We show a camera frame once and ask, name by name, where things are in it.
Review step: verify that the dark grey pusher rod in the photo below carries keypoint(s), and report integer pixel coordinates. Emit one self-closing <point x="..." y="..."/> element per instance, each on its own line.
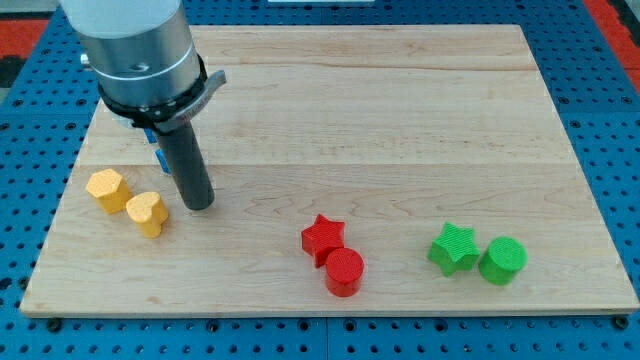
<point x="184" y="159"/>

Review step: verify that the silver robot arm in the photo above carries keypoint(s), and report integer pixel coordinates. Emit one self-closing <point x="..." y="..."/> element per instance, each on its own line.
<point x="150" y="76"/>

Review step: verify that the yellow heart block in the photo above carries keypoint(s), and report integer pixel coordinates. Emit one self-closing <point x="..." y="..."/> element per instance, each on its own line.
<point x="148" y="211"/>

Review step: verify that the yellow hexagon block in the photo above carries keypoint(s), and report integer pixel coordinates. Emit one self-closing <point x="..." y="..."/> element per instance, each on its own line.
<point x="109" y="189"/>

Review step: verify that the blue block behind rod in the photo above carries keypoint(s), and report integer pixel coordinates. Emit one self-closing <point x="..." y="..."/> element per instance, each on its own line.
<point x="151" y="138"/>

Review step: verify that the red star block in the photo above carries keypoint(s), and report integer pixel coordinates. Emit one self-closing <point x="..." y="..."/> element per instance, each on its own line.
<point x="321" y="238"/>

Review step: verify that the wooden board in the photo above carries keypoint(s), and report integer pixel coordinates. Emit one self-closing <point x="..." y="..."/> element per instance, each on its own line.
<point x="393" y="130"/>

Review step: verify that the red cylinder block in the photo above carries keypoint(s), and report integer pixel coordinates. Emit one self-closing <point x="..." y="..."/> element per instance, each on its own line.
<point x="344" y="271"/>

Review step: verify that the green star block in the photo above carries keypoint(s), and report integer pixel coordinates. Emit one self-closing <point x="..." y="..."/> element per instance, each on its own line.
<point x="454" y="249"/>

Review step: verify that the green cylinder block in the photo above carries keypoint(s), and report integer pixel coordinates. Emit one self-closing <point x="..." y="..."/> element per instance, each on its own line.
<point x="504" y="258"/>

